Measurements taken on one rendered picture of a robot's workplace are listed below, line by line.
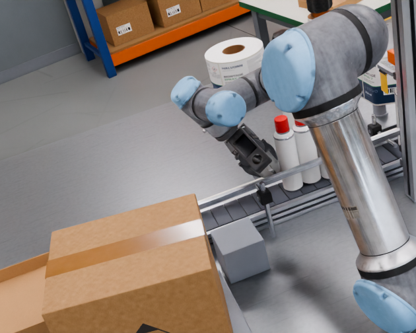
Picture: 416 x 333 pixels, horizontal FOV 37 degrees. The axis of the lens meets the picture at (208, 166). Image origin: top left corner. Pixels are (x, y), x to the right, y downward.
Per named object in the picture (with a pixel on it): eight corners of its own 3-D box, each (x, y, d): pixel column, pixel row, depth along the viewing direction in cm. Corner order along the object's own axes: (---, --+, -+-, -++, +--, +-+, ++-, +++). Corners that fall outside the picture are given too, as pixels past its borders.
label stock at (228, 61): (232, 73, 230) (224, 36, 223) (280, 76, 219) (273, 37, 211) (203, 99, 217) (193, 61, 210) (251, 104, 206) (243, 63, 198)
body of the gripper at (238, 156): (258, 135, 159) (228, 106, 153) (271, 149, 152) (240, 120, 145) (237, 156, 160) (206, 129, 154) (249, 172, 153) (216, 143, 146)
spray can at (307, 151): (316, 171, 165) (305, 103, 154) (324, 180, 161) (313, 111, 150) (298, 178, 164) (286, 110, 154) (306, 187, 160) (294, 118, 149)
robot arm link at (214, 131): (228, 110, 143) (203, 135, 144) (241, 121, 145) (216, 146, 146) (218, 98, 149) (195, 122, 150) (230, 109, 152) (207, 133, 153)
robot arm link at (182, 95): (179, 103, 136) (162, 98, 144) (212, 131, 142) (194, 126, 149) (199, 74, 138) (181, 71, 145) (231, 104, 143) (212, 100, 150)
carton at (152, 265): (223, 289, 140) (195, 191, 126) (243, 372, 119) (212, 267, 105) (93, 324, 140) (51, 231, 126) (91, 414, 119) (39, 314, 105)
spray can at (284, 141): (298, 178, 164) (286, 110, 154) (306, 187, 160) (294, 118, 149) (280, 185, 163) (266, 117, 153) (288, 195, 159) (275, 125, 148)
